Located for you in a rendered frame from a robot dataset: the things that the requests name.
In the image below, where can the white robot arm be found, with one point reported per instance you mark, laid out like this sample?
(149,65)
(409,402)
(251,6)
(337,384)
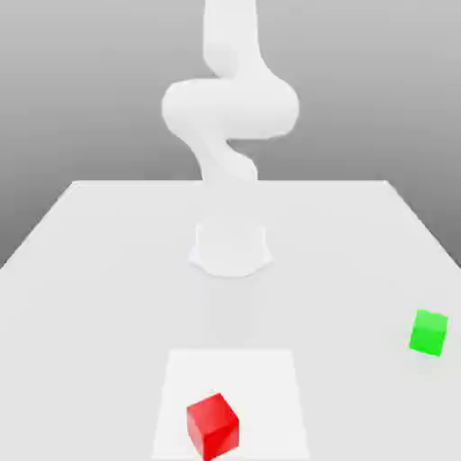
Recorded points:
(230,108)

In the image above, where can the small red cube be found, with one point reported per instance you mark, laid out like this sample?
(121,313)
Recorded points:
(212,426)

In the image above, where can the small green cube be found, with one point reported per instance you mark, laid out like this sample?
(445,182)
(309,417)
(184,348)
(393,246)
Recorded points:
(428,333)

